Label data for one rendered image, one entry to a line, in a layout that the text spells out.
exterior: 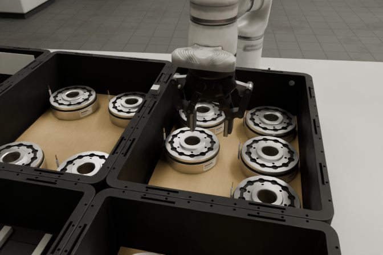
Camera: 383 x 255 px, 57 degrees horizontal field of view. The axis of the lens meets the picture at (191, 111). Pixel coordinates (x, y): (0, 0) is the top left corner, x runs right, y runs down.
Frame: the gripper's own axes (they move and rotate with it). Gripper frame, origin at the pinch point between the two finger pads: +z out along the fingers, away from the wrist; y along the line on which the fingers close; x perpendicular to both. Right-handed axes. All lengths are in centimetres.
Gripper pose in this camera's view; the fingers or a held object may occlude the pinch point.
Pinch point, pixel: (210, 124)
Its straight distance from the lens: 62.4
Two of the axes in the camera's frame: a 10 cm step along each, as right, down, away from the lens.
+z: 0.0, 8.4, 5.4
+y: -9.7, -1.4, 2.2
